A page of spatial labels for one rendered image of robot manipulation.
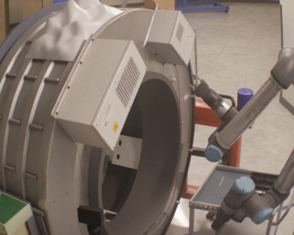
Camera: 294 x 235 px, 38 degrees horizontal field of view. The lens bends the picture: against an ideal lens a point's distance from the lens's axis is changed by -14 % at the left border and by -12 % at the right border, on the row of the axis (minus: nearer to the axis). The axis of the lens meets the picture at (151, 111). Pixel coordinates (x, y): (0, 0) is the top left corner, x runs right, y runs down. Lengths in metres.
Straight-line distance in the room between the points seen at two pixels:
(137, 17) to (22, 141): 0.75
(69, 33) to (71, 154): 0.45
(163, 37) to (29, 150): 0.82
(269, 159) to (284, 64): 2.54
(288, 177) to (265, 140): 3.07
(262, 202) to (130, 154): 1.11
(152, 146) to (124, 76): 0.99
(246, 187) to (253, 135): 3.14
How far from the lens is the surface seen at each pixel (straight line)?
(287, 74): 2.00
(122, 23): 1.89
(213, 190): 2.84
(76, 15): 1.80
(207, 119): 3.18
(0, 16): 8.33
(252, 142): 4.76
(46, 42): 1.76
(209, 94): 2.28
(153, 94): 2.38
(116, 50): 1.63
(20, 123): 1.68
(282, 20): 5.36
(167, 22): 2.11
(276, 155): 4.55
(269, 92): 2.04
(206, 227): 3.10
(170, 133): 2.50
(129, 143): 2.65
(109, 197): 2.73
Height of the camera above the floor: 2.27
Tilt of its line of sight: 25 degrees down
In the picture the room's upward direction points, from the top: 3 degrees counter-clockwise
